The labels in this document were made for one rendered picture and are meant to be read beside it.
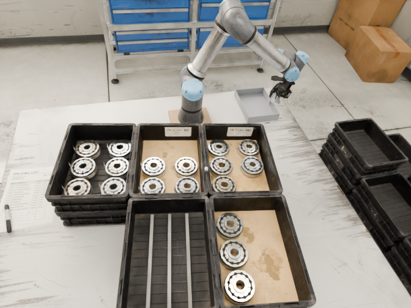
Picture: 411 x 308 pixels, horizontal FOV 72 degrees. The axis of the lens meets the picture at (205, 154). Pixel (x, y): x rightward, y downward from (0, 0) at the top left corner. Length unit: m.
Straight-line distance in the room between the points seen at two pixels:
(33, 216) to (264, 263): 0.97
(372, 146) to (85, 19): 3.23
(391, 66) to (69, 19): 3.70
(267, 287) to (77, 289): 0.69
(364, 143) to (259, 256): 1.38
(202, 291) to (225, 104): 1.17
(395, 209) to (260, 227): 1.16
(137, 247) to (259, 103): 1.20
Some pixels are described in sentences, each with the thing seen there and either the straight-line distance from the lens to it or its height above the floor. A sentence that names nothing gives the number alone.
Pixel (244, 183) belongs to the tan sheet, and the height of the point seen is 0.83.
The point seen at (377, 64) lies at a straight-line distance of 3.88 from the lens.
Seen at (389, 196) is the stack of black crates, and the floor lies 0.38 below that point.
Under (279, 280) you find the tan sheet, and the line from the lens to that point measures 1.12.
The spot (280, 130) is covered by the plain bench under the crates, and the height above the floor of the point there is 0.70.
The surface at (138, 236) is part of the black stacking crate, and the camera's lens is 1.14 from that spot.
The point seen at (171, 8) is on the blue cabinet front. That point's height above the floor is 0.73.
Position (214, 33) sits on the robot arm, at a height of 1.18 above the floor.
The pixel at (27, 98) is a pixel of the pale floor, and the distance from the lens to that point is 3.29.
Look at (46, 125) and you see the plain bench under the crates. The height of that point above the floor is 0.70.
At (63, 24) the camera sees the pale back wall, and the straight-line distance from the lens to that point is 3.95.
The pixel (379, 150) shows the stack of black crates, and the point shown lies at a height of 0.49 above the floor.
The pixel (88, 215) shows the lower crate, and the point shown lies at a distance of 1.25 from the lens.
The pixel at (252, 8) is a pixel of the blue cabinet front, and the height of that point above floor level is 0.71.
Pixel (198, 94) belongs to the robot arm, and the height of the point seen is 0.93.
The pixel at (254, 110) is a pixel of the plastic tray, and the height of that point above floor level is 0.70.
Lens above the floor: 1.85
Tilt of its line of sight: 49 degrees down
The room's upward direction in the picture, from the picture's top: 7 degrees clockwise
